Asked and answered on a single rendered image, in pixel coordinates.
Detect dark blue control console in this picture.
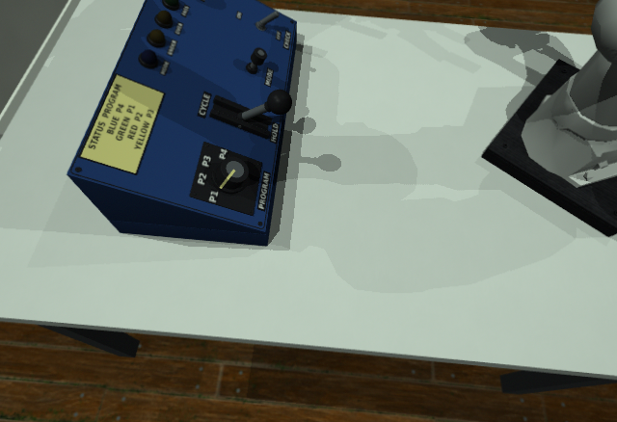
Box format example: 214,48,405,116
67,0,297,247

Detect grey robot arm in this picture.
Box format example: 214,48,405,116
521,0,617,188

